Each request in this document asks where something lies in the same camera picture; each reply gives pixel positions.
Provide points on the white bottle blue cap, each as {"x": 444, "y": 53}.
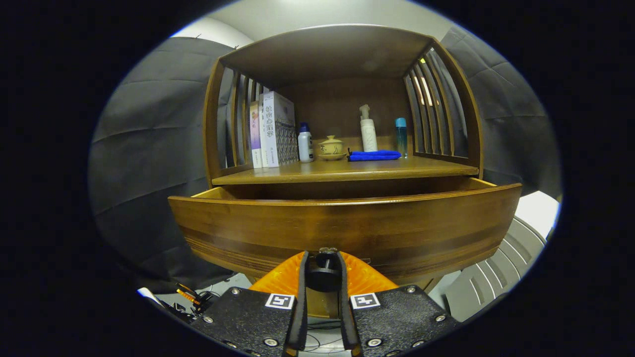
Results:
{"x": 305, "y": 146}

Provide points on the white plastic object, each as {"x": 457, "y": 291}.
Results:
{"x": 147, "y": 293}

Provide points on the white pump bottle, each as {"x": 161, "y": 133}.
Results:
{"x": 368, "y": 136}

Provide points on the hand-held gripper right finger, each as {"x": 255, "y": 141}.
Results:
{"x": 346, "y": 307}

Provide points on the black drawer knob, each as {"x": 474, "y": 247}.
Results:
{"x": 323, "y": 275}

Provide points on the black backdrop cloth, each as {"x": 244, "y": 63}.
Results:
{"x": 149, "y": 148}

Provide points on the yellow lidded teacup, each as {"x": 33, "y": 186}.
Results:
{"x": 331, "y": 147}

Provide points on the orange black tool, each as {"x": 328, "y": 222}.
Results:
{"x": 191, "y": 297}

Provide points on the wooden countertop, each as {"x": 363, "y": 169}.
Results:
{"x": 347, "y": 171}

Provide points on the wooden drawer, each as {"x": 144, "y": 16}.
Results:
{"x": 347, "y": 228}

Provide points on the thin purple book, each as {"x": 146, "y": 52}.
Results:
{"x": 255, "y": 139}

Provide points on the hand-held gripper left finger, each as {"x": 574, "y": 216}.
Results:
{"x": 302, "y": 307}

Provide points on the clear blue bottle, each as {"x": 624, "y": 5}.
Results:
{"x": 401, "y": 139}

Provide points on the thick white patterned book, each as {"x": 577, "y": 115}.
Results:
{"x": 278, "y": 134}

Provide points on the wooden cabinet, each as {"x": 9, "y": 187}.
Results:
{"x": 327, "y": 54}

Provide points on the blue folded cloth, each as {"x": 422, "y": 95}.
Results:
{"x": 374, "y": 155}

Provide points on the grey white drawer unit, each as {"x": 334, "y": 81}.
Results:
{"x": 496, "y": 277}

